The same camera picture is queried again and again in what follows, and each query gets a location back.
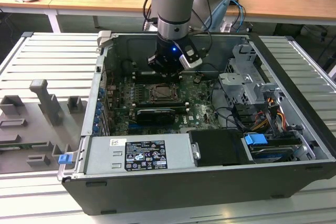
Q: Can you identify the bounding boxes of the metal socket cover frame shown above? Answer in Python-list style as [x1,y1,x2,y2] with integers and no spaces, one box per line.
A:
[149,83,182,103]

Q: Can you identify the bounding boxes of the RAM slot black clip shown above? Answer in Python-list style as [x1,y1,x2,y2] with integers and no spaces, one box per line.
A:
[133,78,184,83]
[133,101,186,106]

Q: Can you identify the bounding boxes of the CPU socket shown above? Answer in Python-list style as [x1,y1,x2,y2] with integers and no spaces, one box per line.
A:
[147,82,183,104]

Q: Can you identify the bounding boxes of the graphics card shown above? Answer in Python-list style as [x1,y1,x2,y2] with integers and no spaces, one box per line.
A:
[135,107,176,125]

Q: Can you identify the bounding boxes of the green motherboard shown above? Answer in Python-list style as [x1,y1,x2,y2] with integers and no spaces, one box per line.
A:
[104,71,225,135]

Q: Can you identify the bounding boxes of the white plastic stand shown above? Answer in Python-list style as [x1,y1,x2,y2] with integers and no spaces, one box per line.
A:
[220,20,233,33]

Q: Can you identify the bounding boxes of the pale blue teach pendant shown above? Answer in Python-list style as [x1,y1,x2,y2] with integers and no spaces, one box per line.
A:
[203,0,230,30]

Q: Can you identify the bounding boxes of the perforated metal disk cage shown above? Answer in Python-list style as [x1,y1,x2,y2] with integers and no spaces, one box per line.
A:
[217,44,286,116]

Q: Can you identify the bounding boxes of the black plastic shroud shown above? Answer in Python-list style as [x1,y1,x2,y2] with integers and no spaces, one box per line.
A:
[188,129,254,167]

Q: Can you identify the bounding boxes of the grey power supply with label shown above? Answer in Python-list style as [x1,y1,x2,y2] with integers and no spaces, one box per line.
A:
[83,132,198,175]

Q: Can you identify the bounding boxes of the hard disk in blue carrier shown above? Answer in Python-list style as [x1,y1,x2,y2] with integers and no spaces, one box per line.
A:
[243,132,302,163]

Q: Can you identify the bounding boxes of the black open PC case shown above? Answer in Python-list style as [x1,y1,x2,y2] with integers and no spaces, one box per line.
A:
[56,30,336,216]

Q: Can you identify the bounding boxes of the blue case latch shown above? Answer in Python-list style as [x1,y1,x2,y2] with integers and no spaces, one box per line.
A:
[58,153,73,165]

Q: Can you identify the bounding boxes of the grey parts rack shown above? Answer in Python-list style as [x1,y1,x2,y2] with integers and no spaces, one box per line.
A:
[0,78,89,175]

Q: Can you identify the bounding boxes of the green RAM stick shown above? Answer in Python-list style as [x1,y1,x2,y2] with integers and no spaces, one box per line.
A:
[0,142,50,151]

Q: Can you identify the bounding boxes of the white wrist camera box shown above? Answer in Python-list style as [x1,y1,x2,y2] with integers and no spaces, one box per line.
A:
[179,45,203,70]

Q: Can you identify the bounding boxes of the thin black wire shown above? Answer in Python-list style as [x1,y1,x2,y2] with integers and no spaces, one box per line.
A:
[202,62,221,76]

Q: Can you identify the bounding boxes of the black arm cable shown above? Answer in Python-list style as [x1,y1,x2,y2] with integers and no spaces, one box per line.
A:
[142,0,161,25]
[188,0,214,58]

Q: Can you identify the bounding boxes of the grey case latch handle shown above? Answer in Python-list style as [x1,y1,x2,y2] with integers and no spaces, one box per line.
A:
[96,30,114,49]

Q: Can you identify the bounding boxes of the grey drive cage bracket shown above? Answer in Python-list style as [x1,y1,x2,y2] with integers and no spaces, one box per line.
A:
[218,72,250,90]

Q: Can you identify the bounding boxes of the thick black cable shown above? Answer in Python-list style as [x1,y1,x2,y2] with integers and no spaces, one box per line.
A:
[209,77,247,133]

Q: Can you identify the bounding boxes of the blue cable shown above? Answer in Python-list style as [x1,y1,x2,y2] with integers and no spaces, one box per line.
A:
[229,0,247,35]

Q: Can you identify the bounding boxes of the yellow red power wires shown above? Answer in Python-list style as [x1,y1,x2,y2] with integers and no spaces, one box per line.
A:
[250,98,287,132]

